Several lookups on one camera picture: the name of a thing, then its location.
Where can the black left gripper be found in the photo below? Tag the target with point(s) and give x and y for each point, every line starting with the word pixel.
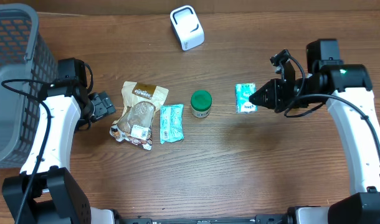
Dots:
pixel 104 106

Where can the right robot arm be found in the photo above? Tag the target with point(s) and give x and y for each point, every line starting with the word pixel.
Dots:
pixel 346 90

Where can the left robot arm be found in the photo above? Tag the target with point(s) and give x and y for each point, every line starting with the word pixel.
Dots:
pixel 45 191

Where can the white barcode scanner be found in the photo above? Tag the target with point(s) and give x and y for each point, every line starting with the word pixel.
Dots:
pixel 187 27

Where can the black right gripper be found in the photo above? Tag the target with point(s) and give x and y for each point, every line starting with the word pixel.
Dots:
pixel 273 89

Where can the grey plastic mesh basket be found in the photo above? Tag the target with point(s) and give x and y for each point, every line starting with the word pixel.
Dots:
pixel 24 55

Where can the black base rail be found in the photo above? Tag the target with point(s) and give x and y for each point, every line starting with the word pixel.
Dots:
pixel 258 219

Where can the clear plastic snack bag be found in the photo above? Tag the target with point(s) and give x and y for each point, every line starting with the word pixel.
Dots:
pixel 141 102

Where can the green white tissue pack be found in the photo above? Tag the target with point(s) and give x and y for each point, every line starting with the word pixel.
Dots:
pixel 242 93

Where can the green lid glass jar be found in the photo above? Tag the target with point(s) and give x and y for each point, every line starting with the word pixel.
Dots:
pixel 201 102

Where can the small teal packet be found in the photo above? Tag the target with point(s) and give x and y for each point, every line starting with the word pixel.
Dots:
pixel 171 123

